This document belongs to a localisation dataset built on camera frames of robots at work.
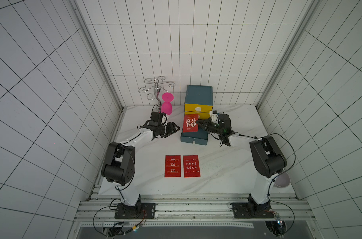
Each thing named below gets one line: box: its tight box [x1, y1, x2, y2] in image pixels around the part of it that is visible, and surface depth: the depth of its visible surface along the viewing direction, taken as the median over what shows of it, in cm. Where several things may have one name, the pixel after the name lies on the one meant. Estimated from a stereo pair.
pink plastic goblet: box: [161, 92, 175, 116], surface depth 94 cm
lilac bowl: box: [273, 171, 291, 187], surface depth 79 cm
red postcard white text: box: [164, 154, 181, 178], surface depth 90 cm
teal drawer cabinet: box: [184, 84, 214, 107], surface depth 100 cm
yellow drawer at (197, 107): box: [184, 103, 214, 113], surface depth 94 cm
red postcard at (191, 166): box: [182, 154, 201, 178], surface depth 89 cm
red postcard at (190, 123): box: [182, 113, 199, 133], surface depth 93 cm
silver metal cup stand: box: [138, 75, 176, 112], surface depth 96 cm
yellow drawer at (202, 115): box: [184, 111, 211, 120], surface depth 99 cm
